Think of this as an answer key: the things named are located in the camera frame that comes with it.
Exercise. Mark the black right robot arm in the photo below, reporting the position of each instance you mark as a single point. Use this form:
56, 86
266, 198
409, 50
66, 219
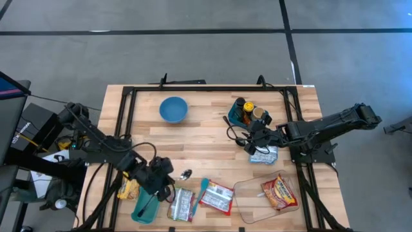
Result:
338, 120

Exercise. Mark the dark blue rectangular bin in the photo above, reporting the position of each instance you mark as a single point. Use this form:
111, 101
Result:
231, 115

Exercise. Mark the roast beef ramen packet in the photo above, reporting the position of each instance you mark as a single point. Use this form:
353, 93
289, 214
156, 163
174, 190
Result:
279, 193

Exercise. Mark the monitor with blue screen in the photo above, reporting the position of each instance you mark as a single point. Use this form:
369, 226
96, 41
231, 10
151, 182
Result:
13, 122

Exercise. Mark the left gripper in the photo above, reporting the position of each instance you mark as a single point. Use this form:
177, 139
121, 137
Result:
154, 174

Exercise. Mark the clear plastic container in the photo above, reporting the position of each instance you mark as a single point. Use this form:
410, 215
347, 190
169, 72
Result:
248, 199

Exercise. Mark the white round cup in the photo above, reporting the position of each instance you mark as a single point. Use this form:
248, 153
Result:
60, 204

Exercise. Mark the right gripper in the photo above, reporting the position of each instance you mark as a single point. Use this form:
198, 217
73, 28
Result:
268, 135

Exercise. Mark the yellow lid spice jar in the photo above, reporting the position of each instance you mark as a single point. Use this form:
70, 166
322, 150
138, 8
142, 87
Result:
247, 120
248, 106

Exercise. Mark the black lid glass jar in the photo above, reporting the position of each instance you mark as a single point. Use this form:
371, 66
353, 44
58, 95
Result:
240, 102

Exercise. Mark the black lid small jar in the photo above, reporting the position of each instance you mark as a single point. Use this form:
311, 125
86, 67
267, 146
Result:
238, 113

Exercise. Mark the black aluminium rig frame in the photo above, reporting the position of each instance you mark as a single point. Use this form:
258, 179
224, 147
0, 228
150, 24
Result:
209, 88

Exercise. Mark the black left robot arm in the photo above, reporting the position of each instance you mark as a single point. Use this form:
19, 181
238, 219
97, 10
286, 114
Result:
96, 135

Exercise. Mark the dark grey furniture leg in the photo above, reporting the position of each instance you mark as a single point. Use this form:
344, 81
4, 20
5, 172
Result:
399, 126

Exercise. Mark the teal plastic spoon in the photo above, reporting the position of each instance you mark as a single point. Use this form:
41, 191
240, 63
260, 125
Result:
205, 183

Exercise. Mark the silver metal spoon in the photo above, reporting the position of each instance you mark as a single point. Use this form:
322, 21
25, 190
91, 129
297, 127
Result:
186, 174

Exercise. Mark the black desk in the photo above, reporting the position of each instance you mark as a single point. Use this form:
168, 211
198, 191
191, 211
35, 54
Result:
8, 193

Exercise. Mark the tan lid glass jar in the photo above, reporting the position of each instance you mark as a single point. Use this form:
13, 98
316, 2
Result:
258, 113

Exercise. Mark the blue ramen packet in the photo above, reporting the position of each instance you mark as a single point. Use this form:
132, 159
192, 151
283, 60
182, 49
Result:
267, 158

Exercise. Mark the yellow ramen packet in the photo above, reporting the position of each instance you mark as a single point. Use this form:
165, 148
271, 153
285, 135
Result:
128, 191

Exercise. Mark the white paper sheet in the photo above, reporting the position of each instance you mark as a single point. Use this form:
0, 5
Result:
42, 188

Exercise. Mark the teal rectangular bin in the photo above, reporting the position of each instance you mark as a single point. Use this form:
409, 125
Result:
149, 214

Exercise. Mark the lime chili shrimp ramen packet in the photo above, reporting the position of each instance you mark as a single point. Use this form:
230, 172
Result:
181, 206

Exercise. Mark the black table edge bracket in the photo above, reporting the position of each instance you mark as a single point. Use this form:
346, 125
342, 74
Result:
172, 229
241, 229

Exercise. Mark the beef flavor ramen packet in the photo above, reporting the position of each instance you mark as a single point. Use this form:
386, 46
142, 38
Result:
217, 197

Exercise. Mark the black box white lettering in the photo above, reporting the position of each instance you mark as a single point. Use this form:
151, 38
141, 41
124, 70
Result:
38, 119

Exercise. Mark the blue round bowl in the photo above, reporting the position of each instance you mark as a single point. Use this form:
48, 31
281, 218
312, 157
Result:
174, 109

